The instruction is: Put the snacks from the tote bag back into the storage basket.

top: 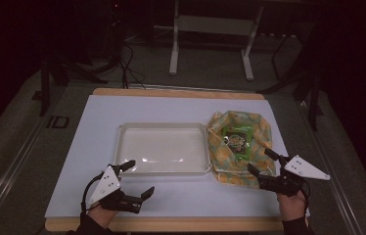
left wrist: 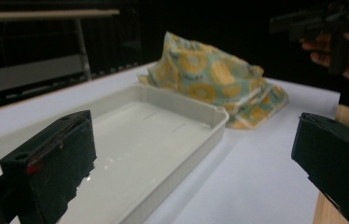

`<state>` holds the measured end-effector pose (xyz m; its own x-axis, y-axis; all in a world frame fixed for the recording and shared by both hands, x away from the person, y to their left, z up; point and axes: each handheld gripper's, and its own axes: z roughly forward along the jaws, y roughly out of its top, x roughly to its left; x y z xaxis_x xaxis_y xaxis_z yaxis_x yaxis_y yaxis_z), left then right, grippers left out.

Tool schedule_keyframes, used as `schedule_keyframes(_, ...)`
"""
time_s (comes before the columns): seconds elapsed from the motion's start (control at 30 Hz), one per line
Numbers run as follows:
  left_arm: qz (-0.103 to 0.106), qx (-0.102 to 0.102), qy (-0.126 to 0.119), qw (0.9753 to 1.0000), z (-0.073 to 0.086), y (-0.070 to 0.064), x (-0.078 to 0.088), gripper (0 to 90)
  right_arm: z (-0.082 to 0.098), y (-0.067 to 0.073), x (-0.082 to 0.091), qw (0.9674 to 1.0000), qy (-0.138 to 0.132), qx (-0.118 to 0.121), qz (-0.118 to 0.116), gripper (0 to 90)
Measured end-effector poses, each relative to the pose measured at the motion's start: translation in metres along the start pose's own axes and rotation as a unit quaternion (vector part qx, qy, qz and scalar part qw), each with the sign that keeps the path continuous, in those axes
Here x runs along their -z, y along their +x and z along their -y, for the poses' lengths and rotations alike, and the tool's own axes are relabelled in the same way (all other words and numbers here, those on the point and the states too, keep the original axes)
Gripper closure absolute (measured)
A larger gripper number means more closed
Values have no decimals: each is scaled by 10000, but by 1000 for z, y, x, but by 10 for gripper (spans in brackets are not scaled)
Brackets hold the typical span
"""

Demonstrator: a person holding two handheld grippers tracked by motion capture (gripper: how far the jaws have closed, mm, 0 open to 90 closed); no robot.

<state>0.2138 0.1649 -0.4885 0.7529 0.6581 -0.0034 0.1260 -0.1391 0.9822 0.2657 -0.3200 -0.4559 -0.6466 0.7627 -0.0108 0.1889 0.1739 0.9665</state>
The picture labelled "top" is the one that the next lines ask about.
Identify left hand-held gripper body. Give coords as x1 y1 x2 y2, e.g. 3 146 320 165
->
89 164 143 215

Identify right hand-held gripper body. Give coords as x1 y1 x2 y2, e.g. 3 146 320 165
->
257 154 332 198

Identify green snack packet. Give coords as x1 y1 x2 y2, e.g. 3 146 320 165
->
221 125 254 162

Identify orange green patterned drawstring bag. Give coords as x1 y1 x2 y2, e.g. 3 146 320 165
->
206 110 279 190

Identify white plastic tray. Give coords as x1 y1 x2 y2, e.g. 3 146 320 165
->
112 121 213 177

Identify person's left hand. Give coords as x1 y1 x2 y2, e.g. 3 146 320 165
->
87 202 120 229

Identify person's right hand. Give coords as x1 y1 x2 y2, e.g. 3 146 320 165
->
276 190 308 223

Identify white table mat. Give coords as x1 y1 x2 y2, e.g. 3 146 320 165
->
44 94 311 219

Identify black floor stand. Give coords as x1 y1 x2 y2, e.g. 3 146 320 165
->
256 70 325 132
31 48 110 118

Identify white metal stand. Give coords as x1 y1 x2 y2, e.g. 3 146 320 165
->
167 0 266 82

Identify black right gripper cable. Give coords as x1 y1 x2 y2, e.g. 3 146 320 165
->
300 179 312 212

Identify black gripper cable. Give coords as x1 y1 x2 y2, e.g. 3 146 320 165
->
300 179 312 212
79 171 108 223

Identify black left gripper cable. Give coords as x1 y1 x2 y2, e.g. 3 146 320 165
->
79 171 108 223

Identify black floor cables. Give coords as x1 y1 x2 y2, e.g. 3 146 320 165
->
117 40 147 90

